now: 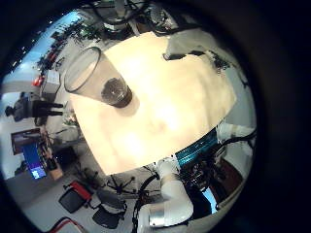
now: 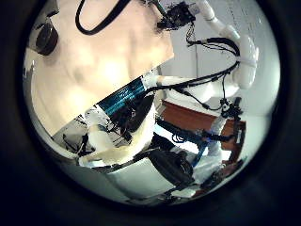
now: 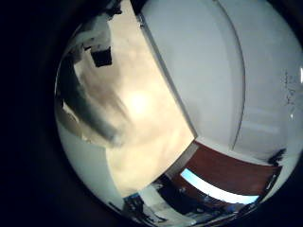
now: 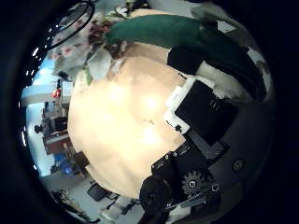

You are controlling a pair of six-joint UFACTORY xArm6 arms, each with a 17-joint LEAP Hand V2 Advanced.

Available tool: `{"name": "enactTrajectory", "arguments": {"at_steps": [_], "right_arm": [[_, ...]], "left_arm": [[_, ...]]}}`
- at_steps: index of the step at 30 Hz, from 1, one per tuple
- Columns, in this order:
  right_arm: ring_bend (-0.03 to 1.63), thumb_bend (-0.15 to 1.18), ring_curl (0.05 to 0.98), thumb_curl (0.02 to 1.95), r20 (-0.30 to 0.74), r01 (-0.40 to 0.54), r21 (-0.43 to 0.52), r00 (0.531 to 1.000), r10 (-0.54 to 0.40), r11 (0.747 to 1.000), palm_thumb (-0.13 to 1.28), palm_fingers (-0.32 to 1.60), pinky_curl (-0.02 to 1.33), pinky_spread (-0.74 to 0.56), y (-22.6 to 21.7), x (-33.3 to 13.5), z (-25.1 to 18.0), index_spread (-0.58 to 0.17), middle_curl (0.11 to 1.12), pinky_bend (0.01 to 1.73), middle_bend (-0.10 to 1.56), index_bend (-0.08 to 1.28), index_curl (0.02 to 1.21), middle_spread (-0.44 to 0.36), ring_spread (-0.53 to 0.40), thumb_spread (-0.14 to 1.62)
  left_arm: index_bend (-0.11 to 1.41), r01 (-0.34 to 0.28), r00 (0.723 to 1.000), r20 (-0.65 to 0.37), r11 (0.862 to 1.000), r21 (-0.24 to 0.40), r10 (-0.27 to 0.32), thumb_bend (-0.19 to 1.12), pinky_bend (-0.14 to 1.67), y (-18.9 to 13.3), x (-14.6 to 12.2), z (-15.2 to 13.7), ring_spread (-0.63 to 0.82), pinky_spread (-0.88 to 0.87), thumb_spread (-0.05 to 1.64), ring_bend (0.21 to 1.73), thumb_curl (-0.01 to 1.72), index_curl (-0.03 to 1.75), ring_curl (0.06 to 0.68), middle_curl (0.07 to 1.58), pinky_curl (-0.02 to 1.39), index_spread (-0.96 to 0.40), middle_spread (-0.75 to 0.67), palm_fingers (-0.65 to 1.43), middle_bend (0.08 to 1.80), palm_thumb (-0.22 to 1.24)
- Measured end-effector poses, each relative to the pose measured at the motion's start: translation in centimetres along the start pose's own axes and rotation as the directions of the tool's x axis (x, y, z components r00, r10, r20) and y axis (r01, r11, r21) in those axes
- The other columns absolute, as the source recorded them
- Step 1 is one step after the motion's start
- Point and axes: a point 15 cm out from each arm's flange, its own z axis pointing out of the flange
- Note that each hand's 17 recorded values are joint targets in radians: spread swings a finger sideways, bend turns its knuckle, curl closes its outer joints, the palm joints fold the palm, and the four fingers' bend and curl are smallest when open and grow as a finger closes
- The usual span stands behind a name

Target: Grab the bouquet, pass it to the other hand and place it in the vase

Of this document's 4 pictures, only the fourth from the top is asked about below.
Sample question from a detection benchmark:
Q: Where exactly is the pink flower bouquet green wrap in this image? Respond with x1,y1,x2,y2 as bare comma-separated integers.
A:
50,13,269,101

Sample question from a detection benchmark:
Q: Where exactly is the white box cabinet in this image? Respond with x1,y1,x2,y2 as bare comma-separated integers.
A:
60,79,75,105

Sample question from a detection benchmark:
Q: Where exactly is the brown wooden cabinet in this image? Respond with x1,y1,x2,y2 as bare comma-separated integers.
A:
42,131,72,156

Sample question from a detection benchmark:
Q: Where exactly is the blue lit monitor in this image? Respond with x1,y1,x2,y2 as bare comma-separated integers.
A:
53,152,75,175

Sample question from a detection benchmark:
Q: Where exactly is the black cable loop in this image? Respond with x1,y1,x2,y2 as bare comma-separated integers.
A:
43,1,96,50

